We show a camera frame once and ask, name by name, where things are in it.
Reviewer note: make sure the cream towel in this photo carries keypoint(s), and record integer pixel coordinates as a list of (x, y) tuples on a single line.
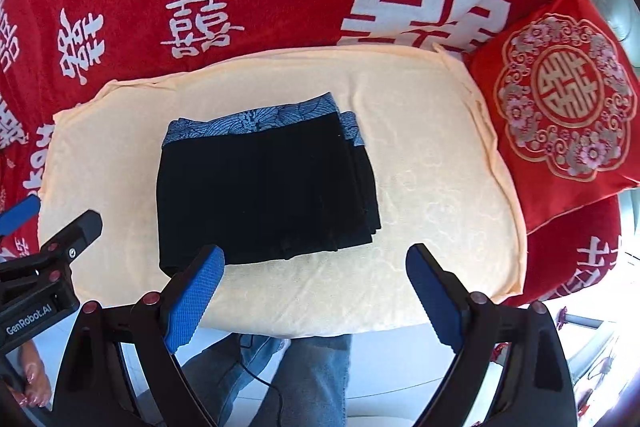
[(440, 187)]

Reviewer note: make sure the black pants with blue waistband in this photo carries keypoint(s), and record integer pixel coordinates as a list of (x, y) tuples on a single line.
[(260, 192)]

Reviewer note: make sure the person's left hand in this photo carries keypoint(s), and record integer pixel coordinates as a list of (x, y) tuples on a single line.
[(37, 387)]

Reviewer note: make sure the person's legs in jeans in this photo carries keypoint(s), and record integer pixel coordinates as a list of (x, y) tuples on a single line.
[(225, 377)]

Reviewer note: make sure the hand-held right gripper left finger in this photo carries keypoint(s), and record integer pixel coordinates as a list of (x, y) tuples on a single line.
[(192, 302)]

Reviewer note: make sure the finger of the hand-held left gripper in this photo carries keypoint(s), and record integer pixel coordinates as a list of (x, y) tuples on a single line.
[(75, 234), (20, 213)]

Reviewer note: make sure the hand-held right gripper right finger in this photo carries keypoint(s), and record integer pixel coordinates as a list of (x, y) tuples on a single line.
[(435, 302)]

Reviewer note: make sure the person's right leg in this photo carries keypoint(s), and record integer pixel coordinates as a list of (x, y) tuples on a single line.
[(315, 382)]

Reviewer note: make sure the red paper decoration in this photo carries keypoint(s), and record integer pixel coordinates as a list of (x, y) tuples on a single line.
[(501, 352), (562, 319)]

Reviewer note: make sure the red embroidered cushion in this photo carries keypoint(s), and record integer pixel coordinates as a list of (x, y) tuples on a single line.
[(565, 92)]

